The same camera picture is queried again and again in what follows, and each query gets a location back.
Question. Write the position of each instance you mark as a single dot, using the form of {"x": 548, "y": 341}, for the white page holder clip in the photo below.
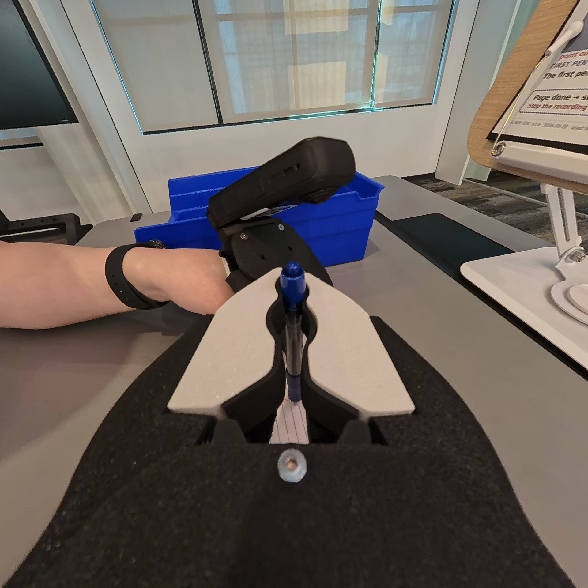
{"x": 560, "y": 40}

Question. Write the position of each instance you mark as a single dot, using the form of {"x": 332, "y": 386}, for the deep blue plastic bin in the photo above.
{"x": 344, "y": 229}

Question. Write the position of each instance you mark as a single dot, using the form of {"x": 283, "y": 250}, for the black wristband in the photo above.
{"x": 117, "y": 285}

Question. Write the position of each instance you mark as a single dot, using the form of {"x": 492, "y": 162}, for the black monitor stand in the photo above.
{"x": 46, "y": 226}

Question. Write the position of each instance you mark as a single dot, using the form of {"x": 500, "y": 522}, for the large glass window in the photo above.
{"x": 285, "y": 59}

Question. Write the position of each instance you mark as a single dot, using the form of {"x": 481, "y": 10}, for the person's left hand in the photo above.
{"x": 188, "y": 280}

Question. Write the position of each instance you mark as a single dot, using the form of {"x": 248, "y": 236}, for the white lined notepad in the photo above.
{"x": 288, "y": 429}

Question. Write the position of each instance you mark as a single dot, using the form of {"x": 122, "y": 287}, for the low blue plastic bin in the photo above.
{"x": 183, "y": 235}

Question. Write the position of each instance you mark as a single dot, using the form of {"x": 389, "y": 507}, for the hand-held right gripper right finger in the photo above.
{"x": 353, "y": 353}

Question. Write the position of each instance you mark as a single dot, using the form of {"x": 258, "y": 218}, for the black desk mat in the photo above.
{"x": 441, "y": 239}

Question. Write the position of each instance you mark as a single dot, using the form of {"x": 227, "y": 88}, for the blue ballpoint pen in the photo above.
{"x": 292, "y": 285}

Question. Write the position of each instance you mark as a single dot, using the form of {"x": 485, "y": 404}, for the person's left forearm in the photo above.
{"x": 55, "y": 285}

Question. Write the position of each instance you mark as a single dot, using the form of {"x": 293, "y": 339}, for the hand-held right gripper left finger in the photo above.
{"x": 220, "y": 353}

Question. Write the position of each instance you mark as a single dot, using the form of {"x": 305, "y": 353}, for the black monitor screen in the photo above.
{"x": 27, "y": 69}

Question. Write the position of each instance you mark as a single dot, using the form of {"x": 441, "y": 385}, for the wooden document stand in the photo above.
{"x": 505, "y": 69}

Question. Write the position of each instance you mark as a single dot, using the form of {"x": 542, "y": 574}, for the printed instruction sheet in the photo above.
{"x": 560, "y": 92}

